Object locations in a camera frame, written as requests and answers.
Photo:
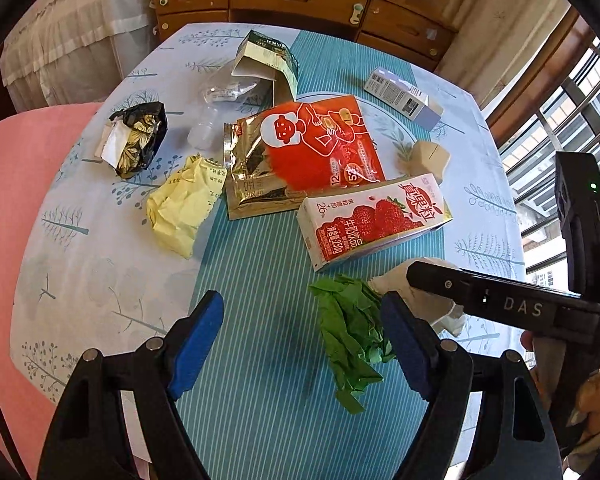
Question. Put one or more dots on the wooden dresser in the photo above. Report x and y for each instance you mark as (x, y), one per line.
(300, 2)

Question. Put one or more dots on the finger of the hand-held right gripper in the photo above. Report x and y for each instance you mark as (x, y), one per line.
(445, 280)

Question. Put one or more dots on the white drawer safety lock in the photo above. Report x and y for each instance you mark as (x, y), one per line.
(356, 12)

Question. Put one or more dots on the black gold wrapper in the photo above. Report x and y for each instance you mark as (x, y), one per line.
(140, 140)

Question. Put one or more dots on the clear plastic cup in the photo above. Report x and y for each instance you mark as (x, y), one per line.
(202, 132)

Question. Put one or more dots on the clear plastic bottle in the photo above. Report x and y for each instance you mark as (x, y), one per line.
(230, 94)

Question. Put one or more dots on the green gold paper box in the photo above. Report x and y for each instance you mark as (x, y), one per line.
(265, 62)

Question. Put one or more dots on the strawberry milk carton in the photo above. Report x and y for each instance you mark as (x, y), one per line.
(375, 222)

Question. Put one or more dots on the pink blanket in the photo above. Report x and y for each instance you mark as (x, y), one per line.
(10, 210)

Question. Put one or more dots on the yellow crumpled paper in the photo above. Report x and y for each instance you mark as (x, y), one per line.
(185, 205)

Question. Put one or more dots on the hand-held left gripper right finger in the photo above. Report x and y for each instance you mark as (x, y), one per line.
(405, 345)

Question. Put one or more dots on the small white box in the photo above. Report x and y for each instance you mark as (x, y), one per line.
(405, 97)

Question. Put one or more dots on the red gold snack bag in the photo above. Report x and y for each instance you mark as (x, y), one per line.
(305, 155)

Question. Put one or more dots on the metal window grille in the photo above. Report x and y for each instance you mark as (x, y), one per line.
(580, 110)

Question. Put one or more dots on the green leafy vegetable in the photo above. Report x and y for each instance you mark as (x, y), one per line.
(352, 330)

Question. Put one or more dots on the beige small block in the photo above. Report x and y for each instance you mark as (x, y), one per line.
(430, 157)

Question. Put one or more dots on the white lace bed cover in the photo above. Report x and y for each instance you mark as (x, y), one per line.
(65, 45)

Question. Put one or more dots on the beige paper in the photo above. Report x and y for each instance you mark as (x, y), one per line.
(430, 300)

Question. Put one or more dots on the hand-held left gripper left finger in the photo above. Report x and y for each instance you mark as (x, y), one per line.
(195, 350)

